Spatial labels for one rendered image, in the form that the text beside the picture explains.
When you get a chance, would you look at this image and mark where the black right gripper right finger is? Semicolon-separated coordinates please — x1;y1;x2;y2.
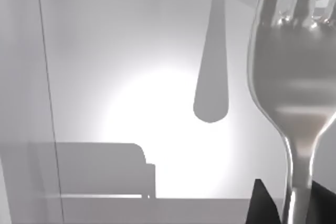
310;180;336;224

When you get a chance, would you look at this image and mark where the silver metal fork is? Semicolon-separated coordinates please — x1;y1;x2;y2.
246;0;336;224

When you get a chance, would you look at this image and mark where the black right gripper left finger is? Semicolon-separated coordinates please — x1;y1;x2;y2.
244;178;283;224

